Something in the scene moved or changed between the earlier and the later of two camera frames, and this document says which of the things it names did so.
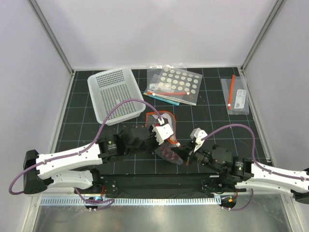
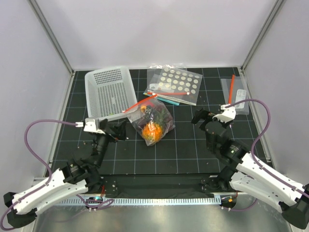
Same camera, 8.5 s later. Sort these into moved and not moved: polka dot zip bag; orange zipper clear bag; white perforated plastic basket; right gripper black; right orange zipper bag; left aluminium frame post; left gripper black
Moved: right gripper black; left gripper black; white perforated plastic basket; orange zipper clear bag
Not moved: right orange zipper bag; polka dot zip bag; left aluminium frame post
